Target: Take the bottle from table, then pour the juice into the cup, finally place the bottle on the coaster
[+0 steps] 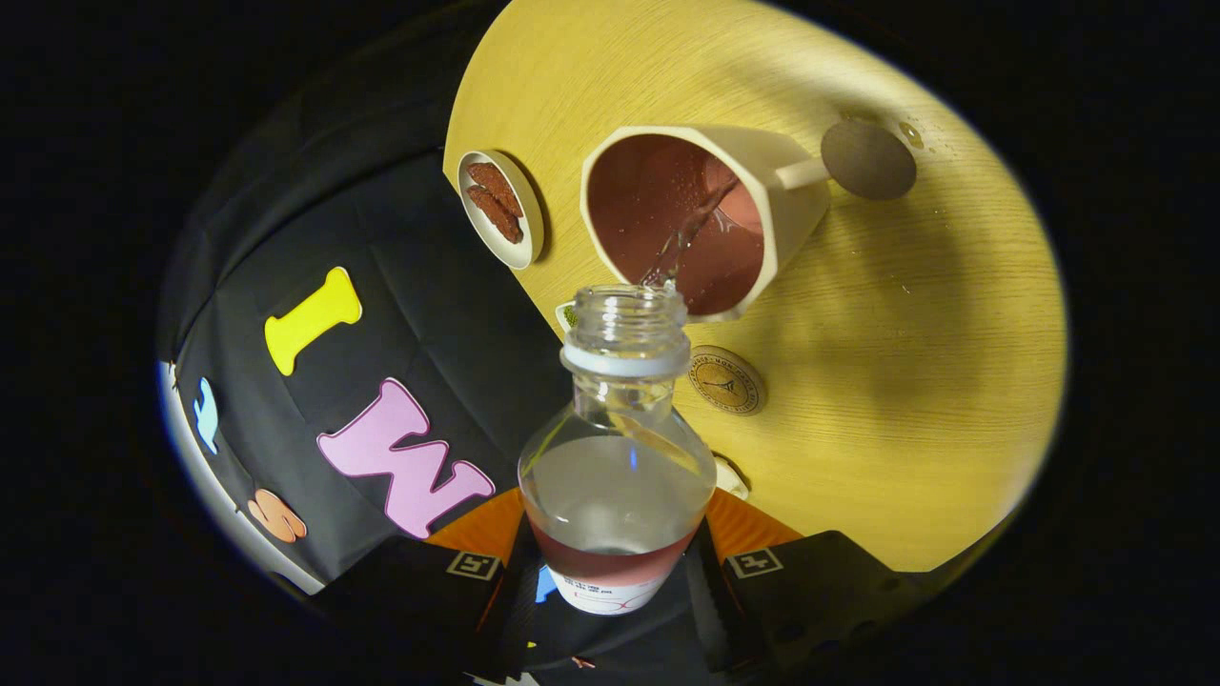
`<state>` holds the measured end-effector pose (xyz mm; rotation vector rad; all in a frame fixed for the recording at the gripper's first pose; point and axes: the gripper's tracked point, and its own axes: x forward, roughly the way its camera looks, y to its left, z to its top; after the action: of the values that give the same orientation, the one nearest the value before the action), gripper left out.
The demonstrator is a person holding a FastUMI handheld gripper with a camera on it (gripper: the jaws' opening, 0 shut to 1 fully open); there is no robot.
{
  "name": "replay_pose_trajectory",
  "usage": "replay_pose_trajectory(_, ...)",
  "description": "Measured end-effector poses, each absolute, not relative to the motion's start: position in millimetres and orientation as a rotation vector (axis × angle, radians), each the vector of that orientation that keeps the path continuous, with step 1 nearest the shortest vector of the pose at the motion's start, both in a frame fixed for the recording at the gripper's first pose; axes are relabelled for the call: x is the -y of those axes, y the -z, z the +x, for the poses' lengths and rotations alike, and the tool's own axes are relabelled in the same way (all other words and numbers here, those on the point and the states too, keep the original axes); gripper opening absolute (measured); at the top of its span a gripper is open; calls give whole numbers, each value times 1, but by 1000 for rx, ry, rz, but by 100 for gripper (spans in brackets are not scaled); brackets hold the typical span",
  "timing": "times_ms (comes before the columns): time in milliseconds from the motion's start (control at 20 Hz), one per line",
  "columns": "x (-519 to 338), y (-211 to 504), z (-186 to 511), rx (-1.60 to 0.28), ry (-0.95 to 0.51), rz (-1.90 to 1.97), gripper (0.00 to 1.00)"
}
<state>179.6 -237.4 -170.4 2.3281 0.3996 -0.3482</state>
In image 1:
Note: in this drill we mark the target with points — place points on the clear juice bottle pink label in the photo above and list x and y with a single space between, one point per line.
620 495

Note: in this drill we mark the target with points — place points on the black backdrop cloth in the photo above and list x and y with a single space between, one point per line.
400 238

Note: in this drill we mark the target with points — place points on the round white plate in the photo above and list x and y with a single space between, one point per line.
529 210

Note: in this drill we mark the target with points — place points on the wooden table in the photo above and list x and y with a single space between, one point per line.
905 362

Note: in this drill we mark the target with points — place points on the reddish meat slice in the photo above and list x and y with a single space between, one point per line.
496 186
496 217

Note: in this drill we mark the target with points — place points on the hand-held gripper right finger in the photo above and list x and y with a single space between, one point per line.
710 619

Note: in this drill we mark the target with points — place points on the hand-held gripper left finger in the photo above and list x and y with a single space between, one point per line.
513 619

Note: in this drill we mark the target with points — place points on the white divided dish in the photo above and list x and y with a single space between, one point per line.
565 316

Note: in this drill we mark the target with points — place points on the round brown coaster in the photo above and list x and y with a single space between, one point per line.
727 381

